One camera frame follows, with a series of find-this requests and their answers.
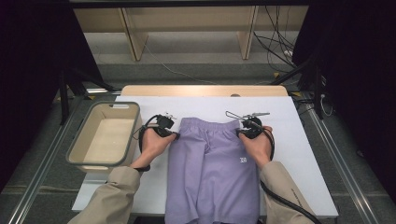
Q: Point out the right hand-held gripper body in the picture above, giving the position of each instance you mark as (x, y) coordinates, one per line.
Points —
(252, 126)

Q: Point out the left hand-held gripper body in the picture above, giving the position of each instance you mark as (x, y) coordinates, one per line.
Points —
(164, 124)

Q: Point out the purple shorts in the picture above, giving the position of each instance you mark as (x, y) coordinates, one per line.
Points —
(211, 174)

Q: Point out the beige storage bin grey rim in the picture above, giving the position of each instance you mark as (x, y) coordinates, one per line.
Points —
(104, 140)

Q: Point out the person's right hand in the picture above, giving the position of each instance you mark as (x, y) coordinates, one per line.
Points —
(258, 147)

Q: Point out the person's left hand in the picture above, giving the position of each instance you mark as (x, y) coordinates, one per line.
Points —
(152, 146)

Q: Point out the white table cover board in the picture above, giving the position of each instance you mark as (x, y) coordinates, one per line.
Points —
(295, 140)

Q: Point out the black tripod stand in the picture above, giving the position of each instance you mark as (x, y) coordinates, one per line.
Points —
(63, 99)
(317, 93)

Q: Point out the light wooden shelf unit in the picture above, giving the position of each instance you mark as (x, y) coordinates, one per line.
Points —
(134, 40)

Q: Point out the dark curtain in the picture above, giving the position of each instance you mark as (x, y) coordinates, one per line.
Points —
(361, 77)
(31, 77)

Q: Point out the aluminium floor rail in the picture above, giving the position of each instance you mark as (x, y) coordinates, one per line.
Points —
(40, 174)
(342, 171)

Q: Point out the black overhead frame bar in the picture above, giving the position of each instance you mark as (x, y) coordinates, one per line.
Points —
(186, 3)

